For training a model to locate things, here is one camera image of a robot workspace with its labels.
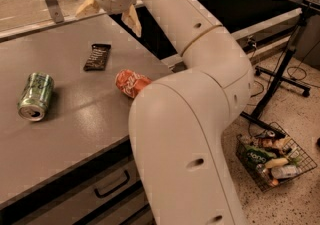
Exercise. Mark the black rolling stand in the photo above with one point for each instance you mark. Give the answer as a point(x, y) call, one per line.
point(309, 9)

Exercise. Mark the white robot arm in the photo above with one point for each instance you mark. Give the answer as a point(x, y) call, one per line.
point(176, 122)

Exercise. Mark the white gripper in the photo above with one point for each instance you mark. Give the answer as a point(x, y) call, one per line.
point(114, 1)

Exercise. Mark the green soda can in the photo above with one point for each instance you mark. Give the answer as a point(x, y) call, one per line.
point(35, 98)

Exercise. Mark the grey cabinet drawer with handle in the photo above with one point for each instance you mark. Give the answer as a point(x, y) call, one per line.
point(85, 198)

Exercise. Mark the black rxbar chocolate bar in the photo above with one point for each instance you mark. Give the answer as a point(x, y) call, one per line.
point(98, 58)

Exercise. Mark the black wire basket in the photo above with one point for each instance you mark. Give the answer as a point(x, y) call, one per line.
point(288, 152)

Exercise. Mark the orange soda can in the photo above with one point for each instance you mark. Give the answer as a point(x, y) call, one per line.
point(131, 83)

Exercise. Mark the white plastic bottle in basket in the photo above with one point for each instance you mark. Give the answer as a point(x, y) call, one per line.
point(285, 172)

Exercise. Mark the green snack bag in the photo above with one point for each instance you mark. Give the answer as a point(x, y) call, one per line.
point(254, 156)

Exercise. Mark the grey lower cabinet drawer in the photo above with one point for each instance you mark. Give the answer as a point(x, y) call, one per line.
point(132, 210)

